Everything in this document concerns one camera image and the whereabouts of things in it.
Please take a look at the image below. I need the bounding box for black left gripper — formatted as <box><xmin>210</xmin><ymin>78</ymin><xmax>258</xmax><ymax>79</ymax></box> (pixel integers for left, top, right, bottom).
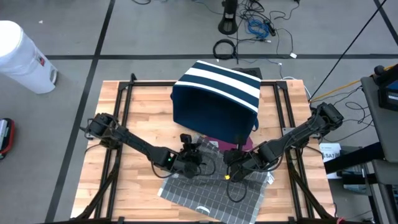
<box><xmin>174</xmin><ymin>133</ymin><xmax>203</xmax><ymax>180</ymax></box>

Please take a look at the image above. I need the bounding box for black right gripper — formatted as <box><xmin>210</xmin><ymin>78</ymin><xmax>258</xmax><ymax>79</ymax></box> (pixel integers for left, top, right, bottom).
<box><xmin>223</xmin><ymin>148</ymin><xmax>261</xmax><ymax>184</ymax></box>

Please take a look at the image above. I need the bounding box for purple cloth towel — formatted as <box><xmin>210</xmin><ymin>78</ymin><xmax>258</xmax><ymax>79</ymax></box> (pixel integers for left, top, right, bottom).
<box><xmin>203</xmin><ymin>136</ymin><xmax>254</xmax><ymax>153</ymax></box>

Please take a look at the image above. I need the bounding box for grey checked towel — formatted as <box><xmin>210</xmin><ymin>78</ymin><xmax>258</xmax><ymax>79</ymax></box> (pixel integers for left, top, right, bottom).
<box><xmin>157</xmin><ymin>135</ymin><xmax>276</xmax><ymax>224</ymax></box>

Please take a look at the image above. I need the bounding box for navy white-striped fabric basket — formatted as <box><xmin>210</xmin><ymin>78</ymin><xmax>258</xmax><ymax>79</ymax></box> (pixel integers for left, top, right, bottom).
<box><xmin>170</xmin><ymin>60</ymin><xmax>262</xmax><ymax>146</ymax></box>

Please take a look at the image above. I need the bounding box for black square floor plate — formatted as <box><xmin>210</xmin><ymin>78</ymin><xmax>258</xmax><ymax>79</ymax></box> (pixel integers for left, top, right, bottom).
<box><xmin>231</xmin><ymin>67</ymin><xmax>263</xmax><ymax>80</ymax></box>

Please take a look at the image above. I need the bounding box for white printed paper box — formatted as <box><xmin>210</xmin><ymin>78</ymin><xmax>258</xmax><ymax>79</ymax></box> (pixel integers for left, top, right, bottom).
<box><xmin>320</xmin><ymin>142</ymin><xmax>343</xmax><ymax>180</ymax></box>

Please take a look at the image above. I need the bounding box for black stand base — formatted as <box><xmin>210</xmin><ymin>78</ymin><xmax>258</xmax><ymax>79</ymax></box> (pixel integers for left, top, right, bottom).
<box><xmin>217</xmin><ymin>0</ymin><xmax>239</xmax><ymax>35</ymax></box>

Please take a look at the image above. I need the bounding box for black power strip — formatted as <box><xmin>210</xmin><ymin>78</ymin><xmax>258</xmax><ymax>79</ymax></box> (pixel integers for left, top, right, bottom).
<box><xmin>263</xmin><ymin>19</ymin><xmax>277</xmax><ymax>37</ymax></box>

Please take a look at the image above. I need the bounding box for grey equipment cart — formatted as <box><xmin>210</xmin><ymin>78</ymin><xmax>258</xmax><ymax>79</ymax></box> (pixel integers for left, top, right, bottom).
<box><xmin>323</xmin><ymin>76</ymin><xmax>398</xmax><ymax>224</ymax></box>

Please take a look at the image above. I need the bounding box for thin black pole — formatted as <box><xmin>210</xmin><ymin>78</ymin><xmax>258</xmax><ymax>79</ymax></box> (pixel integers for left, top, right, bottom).
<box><xmin>309</xmin><ymin>0</ymin><xmax>388</xmax><ymax>101</ymax></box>

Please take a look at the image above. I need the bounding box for black electronic device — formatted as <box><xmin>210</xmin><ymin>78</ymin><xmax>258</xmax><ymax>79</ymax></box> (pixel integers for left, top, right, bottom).
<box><xmin>373</xmin><ymin>64</ymin><xmax>398</xmax><ymax>112</ymax></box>

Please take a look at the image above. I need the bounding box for red and black device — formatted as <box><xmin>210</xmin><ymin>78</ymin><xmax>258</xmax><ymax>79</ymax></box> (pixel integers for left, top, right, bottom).
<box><xmin>0</xmin><ymin>117</ymin><xmax>16</xmax><ymax>160</ymax></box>

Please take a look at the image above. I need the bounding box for white trash bin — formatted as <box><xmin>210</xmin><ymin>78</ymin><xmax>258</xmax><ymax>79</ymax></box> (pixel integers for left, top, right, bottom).
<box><xmin>0</xmin><ymin>20</ymin><xmax>59</xmax><ymax>95</ymax></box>

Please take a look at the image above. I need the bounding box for black cable coil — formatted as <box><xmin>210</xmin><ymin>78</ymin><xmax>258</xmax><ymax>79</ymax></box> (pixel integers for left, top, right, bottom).
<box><xmin>212</xmin><ymin>39</ymin><xmax>238</xmax><ymax>61</ymax></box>

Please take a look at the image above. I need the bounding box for blue cable coil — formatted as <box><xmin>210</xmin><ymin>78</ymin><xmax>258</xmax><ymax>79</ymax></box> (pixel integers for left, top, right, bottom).
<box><xmin>246</xmin><ymin>19</ymin><xmax>270</xmax><ymax>40</ymax></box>

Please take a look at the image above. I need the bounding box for yellow cable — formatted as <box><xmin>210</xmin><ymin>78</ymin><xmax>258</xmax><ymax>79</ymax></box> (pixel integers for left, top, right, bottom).
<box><xmin>310</xmin><ymin>63</ymin><xmax>398</xmax><ymax>103</ymax></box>

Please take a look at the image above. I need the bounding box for black tangled floor cable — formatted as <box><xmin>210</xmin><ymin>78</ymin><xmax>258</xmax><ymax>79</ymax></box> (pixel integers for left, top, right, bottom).
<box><xmin>236</xmin><ymin>0</ymin><xmax>301</xmax><ymax>60</ymax></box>

